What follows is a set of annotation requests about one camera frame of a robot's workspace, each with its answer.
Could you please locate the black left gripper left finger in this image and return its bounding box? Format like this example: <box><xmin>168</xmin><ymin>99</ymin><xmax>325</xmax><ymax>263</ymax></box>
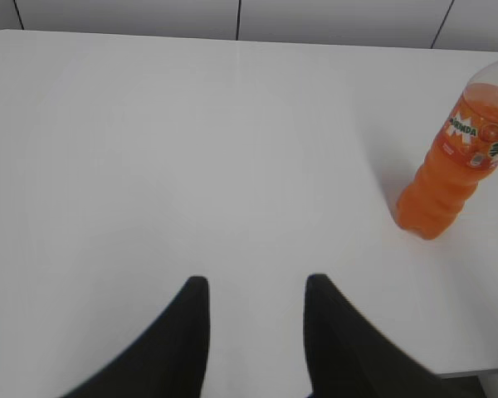
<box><xmin>66</xmin><ymin>276</ymin><xmax>210</xmax><ymax>397</ymax></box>

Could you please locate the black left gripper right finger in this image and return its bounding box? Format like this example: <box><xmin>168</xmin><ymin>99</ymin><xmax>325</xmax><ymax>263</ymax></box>
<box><xmin>305</xmin><ymin>274</ymin><xmax>455</xmax><ymax>397</ymax></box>

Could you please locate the orange soda bottle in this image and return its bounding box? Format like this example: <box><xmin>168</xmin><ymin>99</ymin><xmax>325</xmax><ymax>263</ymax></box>
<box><xmin>395</xmin><ymin>61</ymin><xmax>498</xmax><ymax>240</ymax></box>

